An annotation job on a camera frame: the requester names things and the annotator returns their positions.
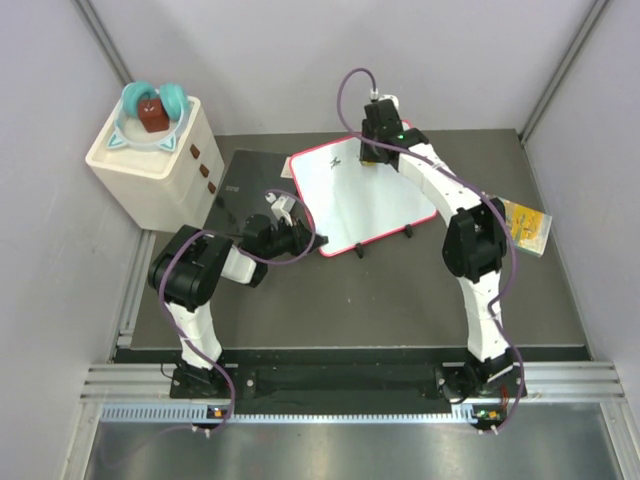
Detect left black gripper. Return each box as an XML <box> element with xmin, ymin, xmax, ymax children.
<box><xmin>262</xmin><ymin>215</ymin><xmax>327</xmax><ymax>261</ymax></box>

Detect pink framed whiteboard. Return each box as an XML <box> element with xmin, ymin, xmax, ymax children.
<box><xmin>289</xmin><ymin>136</ymin><xmax>437</xmax><ymax>257</ymax></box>

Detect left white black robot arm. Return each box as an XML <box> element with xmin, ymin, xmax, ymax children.
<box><xmin>148</xmin><ymin>214</ymin><xmax>329</xmax><ymax>399</ymax></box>

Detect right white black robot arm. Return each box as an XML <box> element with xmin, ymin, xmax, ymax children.
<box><xmin>360</xmin><ymin>98</ymin><xmax>514</xmax><ymax>401</ymax></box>

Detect white drawer cabinet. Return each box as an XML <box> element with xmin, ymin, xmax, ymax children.
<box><xmin>85</xmin><ymin>96</ymin><xmax>225</xmax><ymax>232</ymax></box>

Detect colourful book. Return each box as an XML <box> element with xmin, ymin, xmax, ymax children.
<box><xmin>497</xmin><ymin>197</ymin><xmax>552</xmax><ymax>257</ymax></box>

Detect teal cat ear headphones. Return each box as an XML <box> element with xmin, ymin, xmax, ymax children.
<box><xmin>106</xmin><ymin>81</ymin><xmax>191</xmax><ymax>153</ymax></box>

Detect brown cube toy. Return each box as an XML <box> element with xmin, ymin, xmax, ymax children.
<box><xmin>137</xmin><ymin>97</ymin><xmax>170</xmax><ymax>133</ymax></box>

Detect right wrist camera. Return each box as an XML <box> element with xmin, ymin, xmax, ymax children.
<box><xmin>370</xmin><ymin>91</ymin><xmax>399</xmax><ymax>109</ymax></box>

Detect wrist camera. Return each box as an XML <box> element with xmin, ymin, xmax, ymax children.
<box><xmin>370</xmin><ymin>91</ymin><xmax>399</xmax><ymax>109</ymax></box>
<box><xmin>265</xmin><ymin>193</ymin><xmax>296</xmax><ymax>224</ymax></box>

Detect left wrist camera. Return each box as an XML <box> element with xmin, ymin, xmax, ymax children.
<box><xmin>265</xmin><ymin>193</ymin><xmax>296</xmax><ymax>224</ymax></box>

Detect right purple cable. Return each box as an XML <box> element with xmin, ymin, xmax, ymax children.
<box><xmin>337</xmin><ymin>68</ymin><xmax>526</xmax><ymax>435</ymax></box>

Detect purple cable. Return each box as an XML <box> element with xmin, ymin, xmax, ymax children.
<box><xmin>337</xmin><ymin>68</ymin><xmax>526</xmax><ymax>435</ymax></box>
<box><xmin>157</xmin><ymin>188</ymin><xmax>317</xmax><ymax>436</ymax></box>

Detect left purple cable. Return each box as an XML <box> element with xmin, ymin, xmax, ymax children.
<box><xmin>157</xmin><ymin>188</ymin><xmax>317</xmax><ymax>436</ymax></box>

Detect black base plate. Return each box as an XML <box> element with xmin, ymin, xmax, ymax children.
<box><xmin>180</xmin><ymin>347</ymin><xmax>527</xmax><ymax>416</ymax></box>

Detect white slotted cable duct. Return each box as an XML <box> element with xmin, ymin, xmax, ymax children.
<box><xmin>99</xmin><ymin>403</ymin><xmax>506</xmax><ymax>425</ymax></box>

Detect aluminium rail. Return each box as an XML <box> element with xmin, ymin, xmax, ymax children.
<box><xmin>80</xmin><ymin>361</ymin><xmax>625</xmax><ymax>403</ymax></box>

